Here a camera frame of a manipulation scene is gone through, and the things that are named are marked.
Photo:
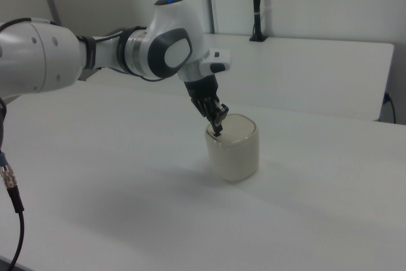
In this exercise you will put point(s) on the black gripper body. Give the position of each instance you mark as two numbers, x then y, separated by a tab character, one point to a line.
202	88

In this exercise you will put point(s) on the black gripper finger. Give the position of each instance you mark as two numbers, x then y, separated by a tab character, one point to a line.
222	113
214	122

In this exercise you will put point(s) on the cream ceramic cup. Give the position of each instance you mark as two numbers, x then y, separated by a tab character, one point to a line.
233	153

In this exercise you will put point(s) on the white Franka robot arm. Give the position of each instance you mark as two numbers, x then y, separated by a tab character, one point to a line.
152	45

